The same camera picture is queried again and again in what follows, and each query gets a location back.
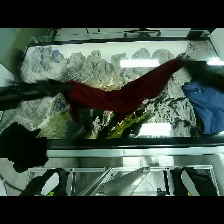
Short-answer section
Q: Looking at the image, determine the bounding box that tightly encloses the red T-shirt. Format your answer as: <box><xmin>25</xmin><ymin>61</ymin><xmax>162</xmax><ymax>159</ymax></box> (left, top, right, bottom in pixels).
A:
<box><xmin>64</xmin><ymin>56</ymin><xmax>188</xmax><ymax>124</ymax></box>

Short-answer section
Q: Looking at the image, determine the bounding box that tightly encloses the black garment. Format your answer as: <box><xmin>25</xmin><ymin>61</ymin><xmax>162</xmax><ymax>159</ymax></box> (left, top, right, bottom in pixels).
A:
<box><xmin>0</xmin><ymin>121</ymin><xmax>50</xmax><ymax>174</ymax></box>

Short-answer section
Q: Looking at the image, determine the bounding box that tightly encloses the silver frame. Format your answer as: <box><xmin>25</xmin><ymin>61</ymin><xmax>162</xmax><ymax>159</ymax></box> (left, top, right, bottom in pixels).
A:
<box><xmin>26</xmin><ymin>27</ymin><xmax>224</xmax><ymax>197</ymax></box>

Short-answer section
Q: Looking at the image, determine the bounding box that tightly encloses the blue garment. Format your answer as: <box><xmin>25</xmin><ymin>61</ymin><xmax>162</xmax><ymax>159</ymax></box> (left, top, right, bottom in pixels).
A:
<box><xmin>181</xmin><ymin>81</ymin><xmax>224</xmax><ymax>136</ymax></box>

